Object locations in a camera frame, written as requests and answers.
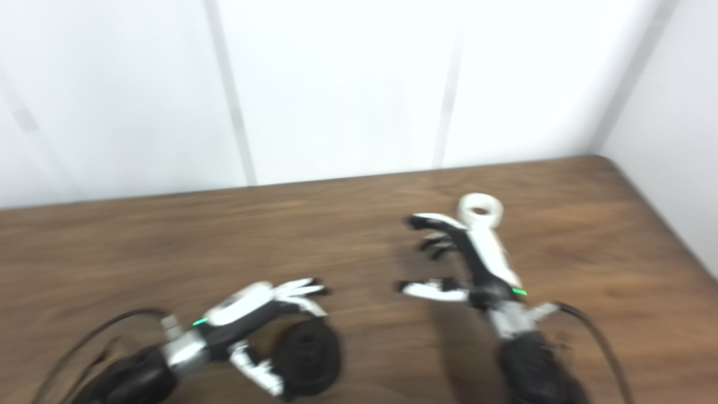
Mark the round black plastic part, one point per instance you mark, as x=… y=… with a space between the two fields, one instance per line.
x=311 y=353

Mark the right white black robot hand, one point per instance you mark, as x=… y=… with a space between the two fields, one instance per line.
x=488 y=264

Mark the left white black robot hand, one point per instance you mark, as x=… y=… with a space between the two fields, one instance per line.
x=241 y=306

